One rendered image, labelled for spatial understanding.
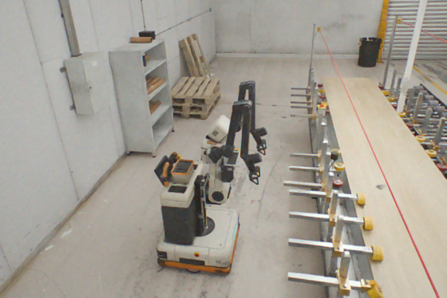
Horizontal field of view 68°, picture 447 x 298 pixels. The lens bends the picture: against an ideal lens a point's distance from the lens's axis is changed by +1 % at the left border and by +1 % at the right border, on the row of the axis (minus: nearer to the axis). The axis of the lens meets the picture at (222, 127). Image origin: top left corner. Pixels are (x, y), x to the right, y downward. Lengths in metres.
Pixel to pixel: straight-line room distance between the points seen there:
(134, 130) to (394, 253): 3.63
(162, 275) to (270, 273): 0.96
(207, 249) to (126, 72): 2.59
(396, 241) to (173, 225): 1.66
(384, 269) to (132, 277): 2.09
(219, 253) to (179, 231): 0.39
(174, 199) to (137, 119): 2.22
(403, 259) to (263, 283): 1.30
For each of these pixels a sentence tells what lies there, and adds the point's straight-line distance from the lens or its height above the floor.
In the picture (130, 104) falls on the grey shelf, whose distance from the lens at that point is 4.69.
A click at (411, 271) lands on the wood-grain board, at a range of 2.22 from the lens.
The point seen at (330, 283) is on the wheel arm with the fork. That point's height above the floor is 0.96.
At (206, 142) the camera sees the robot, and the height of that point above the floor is 1.24.
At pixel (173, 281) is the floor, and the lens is 3.18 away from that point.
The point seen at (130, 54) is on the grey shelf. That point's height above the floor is 1.51.
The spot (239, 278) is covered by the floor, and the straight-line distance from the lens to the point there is 3.15.
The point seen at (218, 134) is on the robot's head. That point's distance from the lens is 2.50.
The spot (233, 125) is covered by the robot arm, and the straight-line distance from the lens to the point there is 2.29.
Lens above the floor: 2.41
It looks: 25 degrees down
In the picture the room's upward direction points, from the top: 2 degrees counter-clockwise
